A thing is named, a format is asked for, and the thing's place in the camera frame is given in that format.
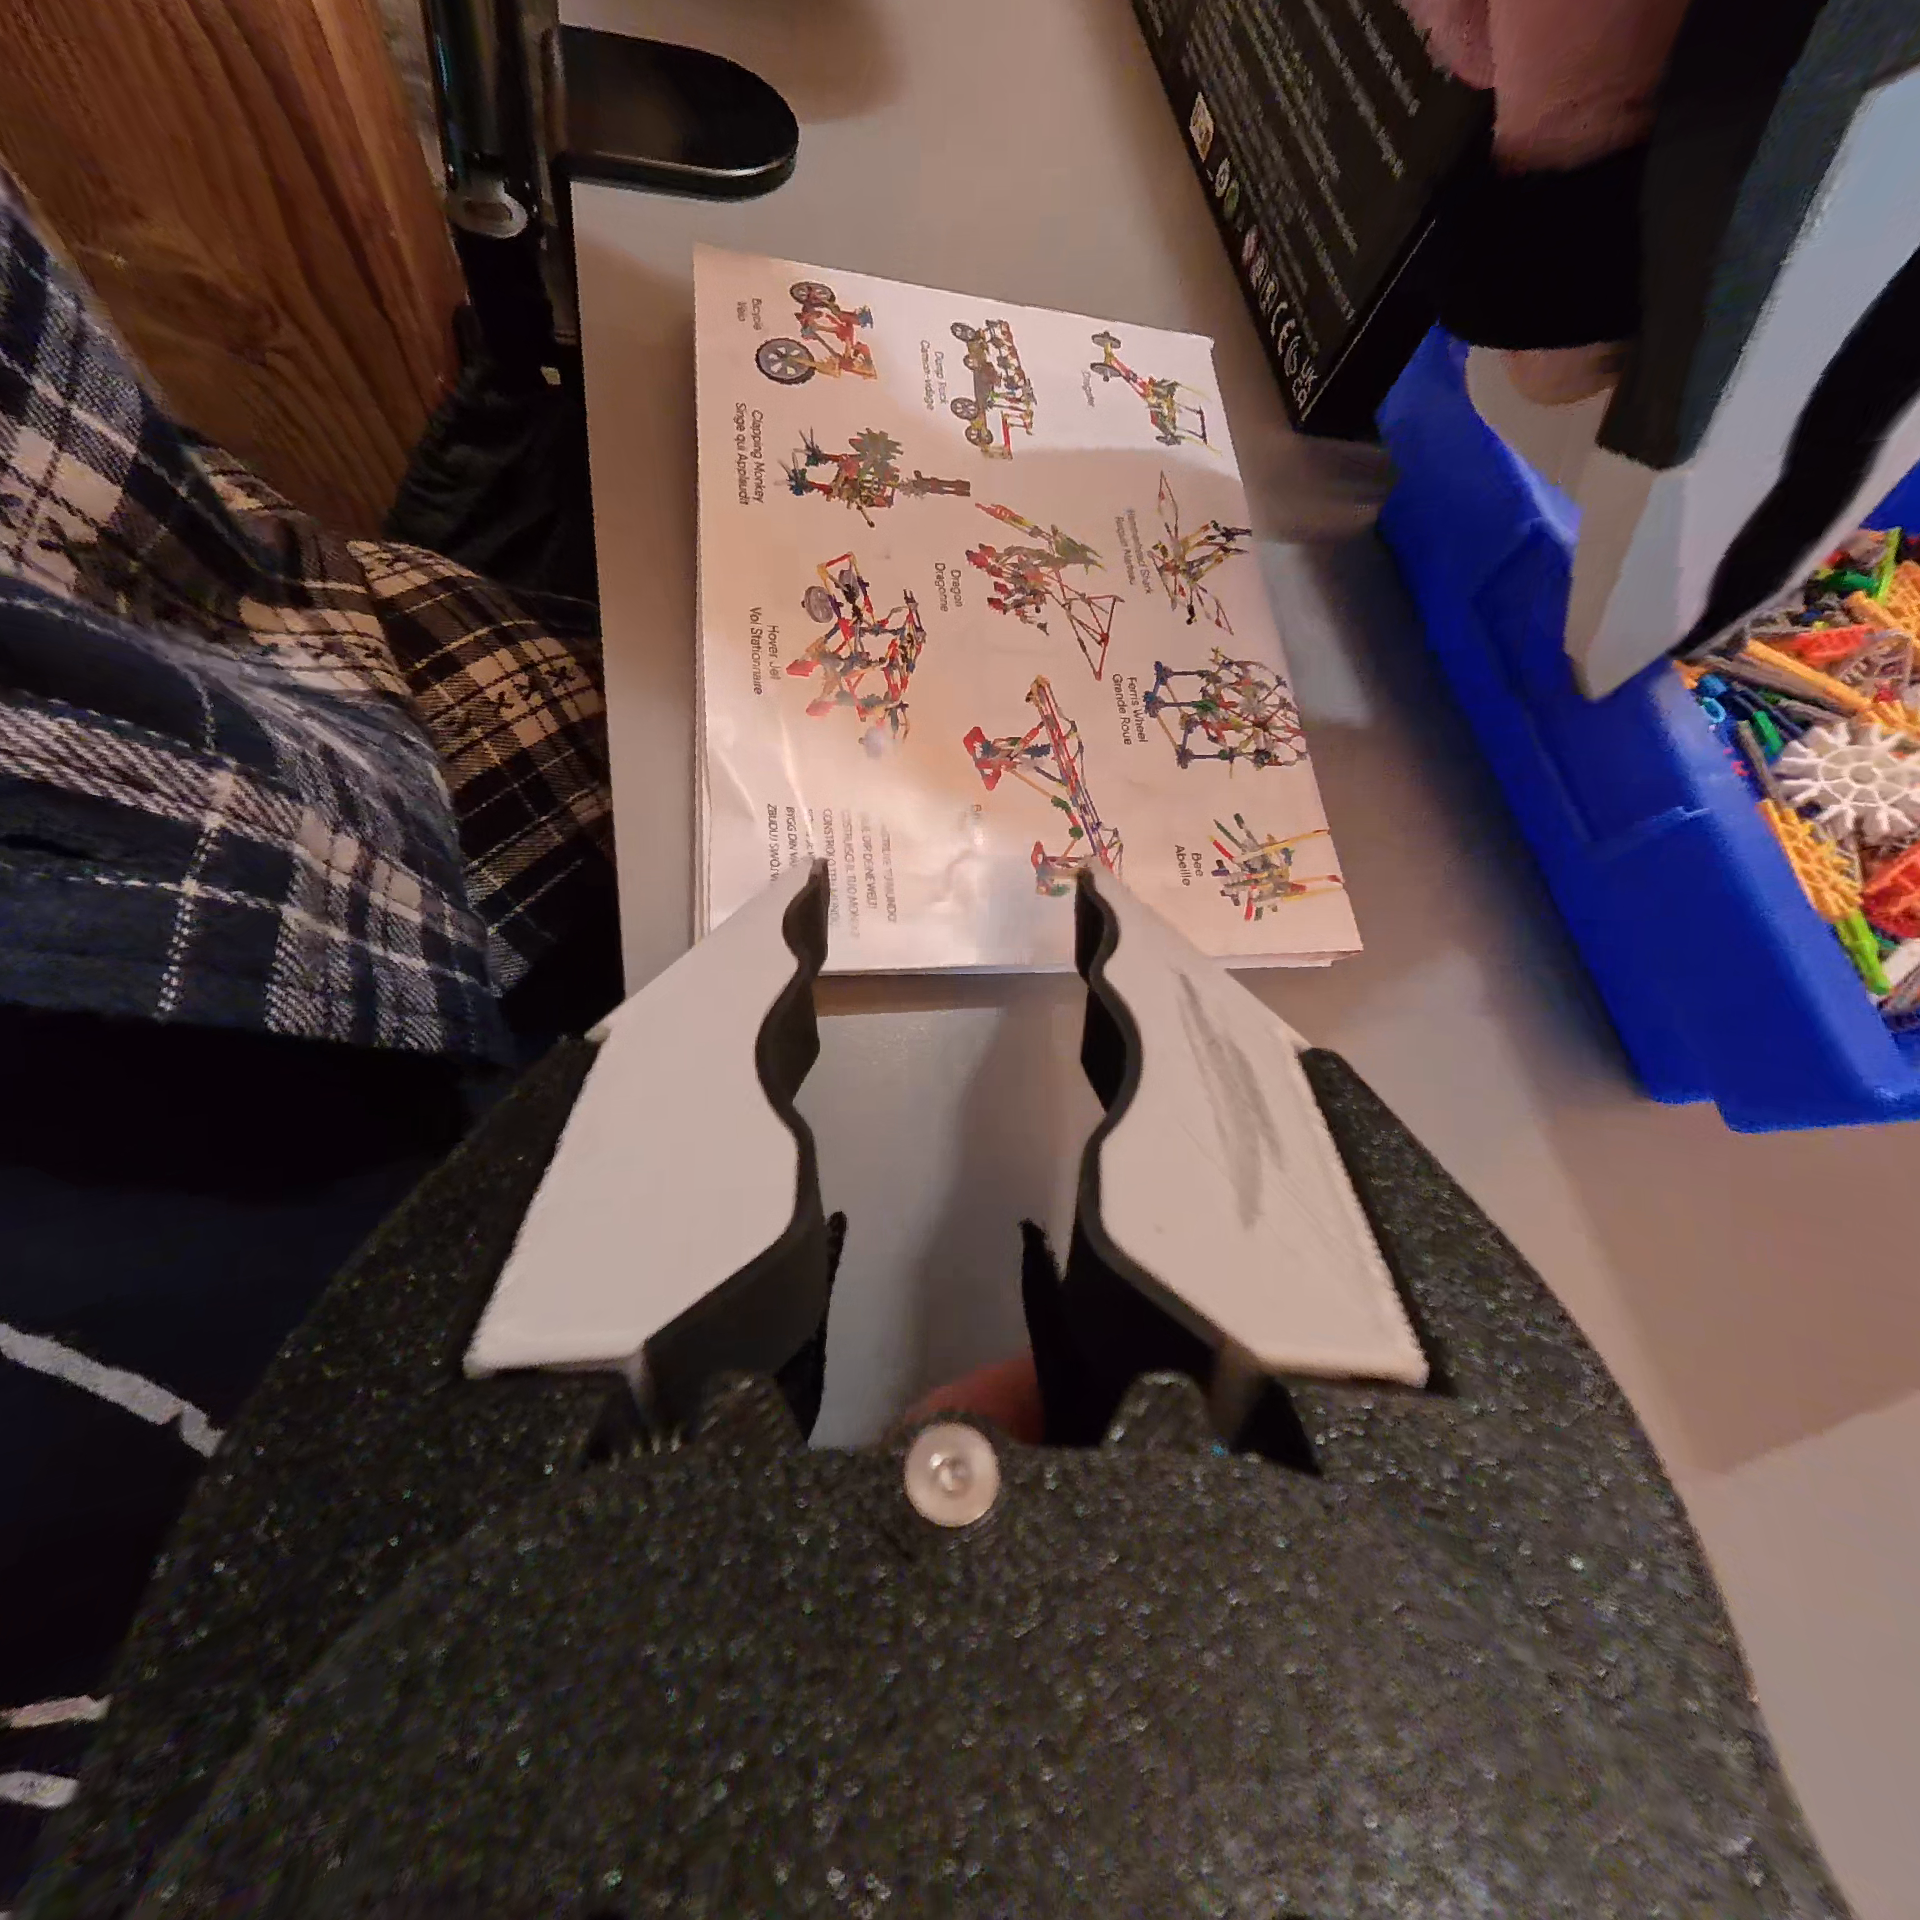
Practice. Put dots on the black cardboard box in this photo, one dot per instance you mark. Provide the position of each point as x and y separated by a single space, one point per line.
1321 179

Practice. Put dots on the person's clothed body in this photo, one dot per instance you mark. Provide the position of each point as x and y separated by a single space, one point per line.
211 781

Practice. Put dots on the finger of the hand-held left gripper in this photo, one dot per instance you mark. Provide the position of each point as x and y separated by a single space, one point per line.
1844 90
1756 480

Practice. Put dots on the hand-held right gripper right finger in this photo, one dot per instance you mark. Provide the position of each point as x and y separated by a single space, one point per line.
1261 1201

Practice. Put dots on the blue plastic bin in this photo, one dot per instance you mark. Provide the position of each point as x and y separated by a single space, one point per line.
1562 781

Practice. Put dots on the person's left hand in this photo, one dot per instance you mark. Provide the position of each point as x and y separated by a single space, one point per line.
1562 76

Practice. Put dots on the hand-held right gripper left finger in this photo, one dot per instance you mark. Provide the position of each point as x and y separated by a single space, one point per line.
646 1201

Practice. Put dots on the wooden post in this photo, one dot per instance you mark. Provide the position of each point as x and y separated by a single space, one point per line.
211 179

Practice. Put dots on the printed toy model leaflet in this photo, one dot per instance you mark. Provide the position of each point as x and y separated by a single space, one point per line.
901 601

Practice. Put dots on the pile of colourful toy pieces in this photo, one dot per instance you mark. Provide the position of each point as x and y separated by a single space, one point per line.
1844 810

